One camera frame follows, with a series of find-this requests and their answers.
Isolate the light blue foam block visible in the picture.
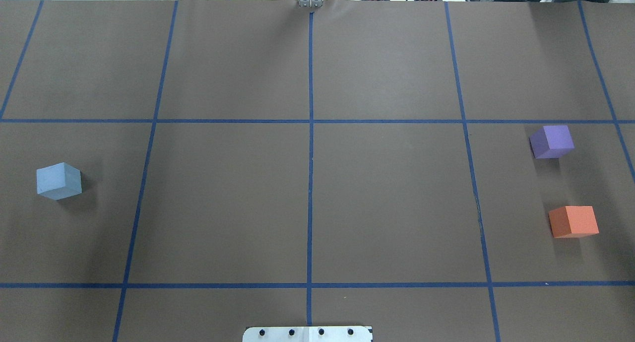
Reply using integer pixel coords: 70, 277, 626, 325
36, 162, 82, 201

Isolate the purple foam block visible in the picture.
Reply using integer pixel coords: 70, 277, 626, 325
529, 125, 574, 159

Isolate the orange foam block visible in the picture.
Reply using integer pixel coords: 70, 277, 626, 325
548, 205, 599, 238

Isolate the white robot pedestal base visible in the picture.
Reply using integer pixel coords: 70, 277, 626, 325
242, 326, 374, 342

